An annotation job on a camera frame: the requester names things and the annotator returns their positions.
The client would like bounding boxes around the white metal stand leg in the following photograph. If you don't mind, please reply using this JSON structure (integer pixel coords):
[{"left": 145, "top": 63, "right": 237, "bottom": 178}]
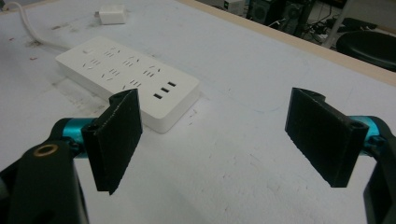
[{"left": 321, "top": 0, "right": 359, "bottom": 49}]

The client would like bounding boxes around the white box device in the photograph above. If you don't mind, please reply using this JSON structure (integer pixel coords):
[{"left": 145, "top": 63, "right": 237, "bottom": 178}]
[{"left": 222, "top": 0, "right": 247, "bottom": 17}]

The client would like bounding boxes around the white power strip cable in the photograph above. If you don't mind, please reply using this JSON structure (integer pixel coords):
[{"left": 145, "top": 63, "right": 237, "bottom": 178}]
[{"left": 2, "top": 1, "right": 74, "bottom": 52}]

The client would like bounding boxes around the white charger plug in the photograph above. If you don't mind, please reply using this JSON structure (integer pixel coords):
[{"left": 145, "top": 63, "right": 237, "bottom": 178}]
[{"left": 94, "top": 4, "right": 128, "bottom": 26}]

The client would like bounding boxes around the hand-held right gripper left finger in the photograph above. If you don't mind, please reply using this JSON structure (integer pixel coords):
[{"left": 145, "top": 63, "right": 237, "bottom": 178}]
[{"left": 49, "top": 88, "right": 144, "bottom": 196}]

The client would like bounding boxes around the black office chair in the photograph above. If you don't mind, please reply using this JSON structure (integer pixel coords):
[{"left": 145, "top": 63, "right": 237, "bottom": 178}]
[{"left": 335, "top": 30, "right": 396, "bottom": 73}]

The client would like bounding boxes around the white power strip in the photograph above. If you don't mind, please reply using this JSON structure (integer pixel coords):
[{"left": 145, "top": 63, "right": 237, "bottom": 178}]
[{"left": 55, "top": 35, "right": 201, "bottom": 134}]

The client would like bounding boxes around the black computer tower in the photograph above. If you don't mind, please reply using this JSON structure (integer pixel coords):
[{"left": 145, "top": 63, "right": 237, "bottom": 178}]
[{"left": 247, "top": 0, "right": 316, "bottom": 36}]

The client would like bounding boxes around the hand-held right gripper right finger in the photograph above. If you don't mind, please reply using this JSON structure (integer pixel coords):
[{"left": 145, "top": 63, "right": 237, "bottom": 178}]
[{"left": 284, "top": 87, "right": 381, "bottom": 189}]

